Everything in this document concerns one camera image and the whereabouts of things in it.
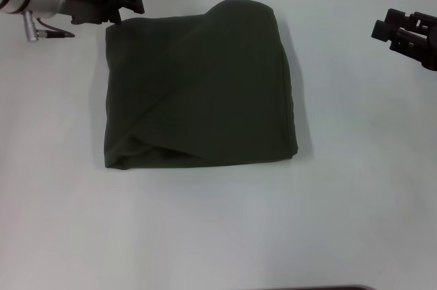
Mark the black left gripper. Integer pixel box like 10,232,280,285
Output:
60,0,146,26

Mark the dark green printed t-shirt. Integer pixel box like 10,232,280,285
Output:
103,0,300,171

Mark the dark flat object edge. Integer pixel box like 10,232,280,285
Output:
305,285,371,290

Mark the left arm cable with plug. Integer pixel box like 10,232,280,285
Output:
22,10,76,44

